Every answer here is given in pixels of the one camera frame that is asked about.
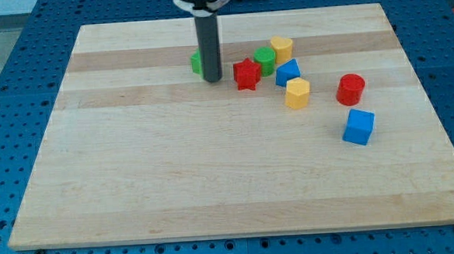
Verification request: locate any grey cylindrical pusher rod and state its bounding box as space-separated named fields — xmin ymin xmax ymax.
xmin=194 ymin=12 xmax=222 ymax=83

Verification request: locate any green star block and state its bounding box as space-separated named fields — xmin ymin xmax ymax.
xmin=190 ymin=49 xmax=202 ymax=75

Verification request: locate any red star block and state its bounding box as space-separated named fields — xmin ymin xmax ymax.
xmin=233 ymin=58 xmax=262 ymax=91

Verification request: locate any green cylinder block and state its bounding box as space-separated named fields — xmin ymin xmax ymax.
xmin=253 ymin=47 xmax=276 ymax=77

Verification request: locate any yellow heart block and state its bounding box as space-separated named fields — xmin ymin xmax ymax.
xmin=270 ymin=36 xmax=294 ymax=64

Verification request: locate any blue triangle block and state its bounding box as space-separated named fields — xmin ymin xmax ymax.
xmin=275 ymin=59 xmax=301 ymax=87

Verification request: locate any yellow hexagon block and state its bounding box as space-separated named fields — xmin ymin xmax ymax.
xmin=285 ymin=78 xmax=310 ymax=110

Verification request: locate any light wooden board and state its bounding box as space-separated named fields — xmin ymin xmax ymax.
xmin=8 ymin=3 xmax=454 ymax=251

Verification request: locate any red cylinder block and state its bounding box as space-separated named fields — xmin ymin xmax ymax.
xmin=336 ymin=73 xmax=365 ymax=106

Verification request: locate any blue cube block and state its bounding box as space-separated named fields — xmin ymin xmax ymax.
xmin=342 ymin=109 xmax=375 ymax=145

